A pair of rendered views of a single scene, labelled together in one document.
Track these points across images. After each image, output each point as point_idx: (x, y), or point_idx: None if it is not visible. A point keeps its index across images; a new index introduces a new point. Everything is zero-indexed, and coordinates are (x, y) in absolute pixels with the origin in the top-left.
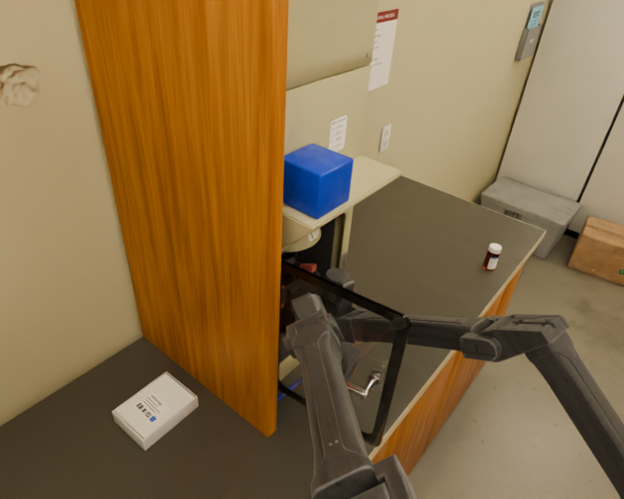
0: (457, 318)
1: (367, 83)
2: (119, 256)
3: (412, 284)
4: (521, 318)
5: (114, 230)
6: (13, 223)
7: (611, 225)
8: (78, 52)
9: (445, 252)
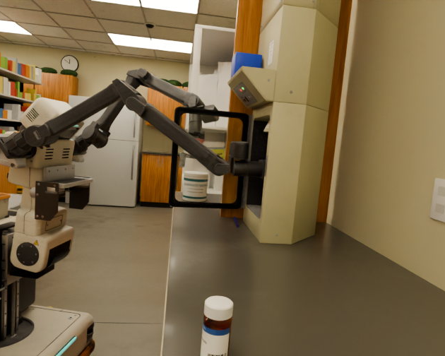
0: (160, 113)
1: (281, 17)
2: (336, 164)
3: (268, 286)
4: (132, 90)
5: (339, 146)
6: None
7: None
8: (350, 51)
9: (308, 350)
